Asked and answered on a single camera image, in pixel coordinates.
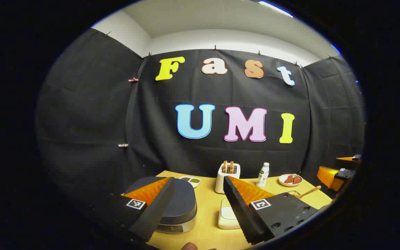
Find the white divided grain dish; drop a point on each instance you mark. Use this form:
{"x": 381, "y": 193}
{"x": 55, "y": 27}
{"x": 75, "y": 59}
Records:
{"x": 190, "y": 181}

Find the white drink bottle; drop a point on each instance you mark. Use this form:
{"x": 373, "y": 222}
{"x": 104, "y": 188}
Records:
{"x": 263, "y": 177}

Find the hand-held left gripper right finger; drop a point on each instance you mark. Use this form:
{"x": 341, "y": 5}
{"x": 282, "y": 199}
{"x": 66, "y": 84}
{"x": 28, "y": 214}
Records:
{"x": 241, "y": 215}

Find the white toaster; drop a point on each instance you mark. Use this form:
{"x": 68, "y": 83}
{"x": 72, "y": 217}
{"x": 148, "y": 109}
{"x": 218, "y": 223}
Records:
{"x": 219, "y": 182}

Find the clear glass container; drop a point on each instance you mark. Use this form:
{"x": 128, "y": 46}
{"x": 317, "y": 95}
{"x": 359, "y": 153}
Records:
{"x": 228, "y": 225}

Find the dark blue rice cooker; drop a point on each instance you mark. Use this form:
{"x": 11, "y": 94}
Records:
{"x": 184, "y": 201}

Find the silver clip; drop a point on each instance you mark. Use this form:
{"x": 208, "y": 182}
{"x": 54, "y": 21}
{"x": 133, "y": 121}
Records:
{"x": 123, "y": 145}

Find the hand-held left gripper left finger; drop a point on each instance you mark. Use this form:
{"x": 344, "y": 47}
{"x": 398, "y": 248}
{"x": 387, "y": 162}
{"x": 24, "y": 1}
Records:
{"x": 156, "y": 211}

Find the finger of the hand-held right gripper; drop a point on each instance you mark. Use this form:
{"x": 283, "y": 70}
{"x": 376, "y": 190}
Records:
{"x": 354, "y": 160}
{"x": 328, "y": 177}

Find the wooden spoon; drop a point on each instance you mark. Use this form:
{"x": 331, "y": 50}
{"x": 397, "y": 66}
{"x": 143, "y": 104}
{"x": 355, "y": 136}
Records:
{"x": 311, "y": 191}

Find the white round plate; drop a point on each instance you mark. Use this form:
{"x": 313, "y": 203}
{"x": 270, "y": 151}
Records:
{"x": 281, "y": 180}

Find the red meat piece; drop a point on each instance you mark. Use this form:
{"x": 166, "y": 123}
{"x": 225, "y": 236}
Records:
{"x": 297, "y": 180}
{"x": 289, "y": 179}

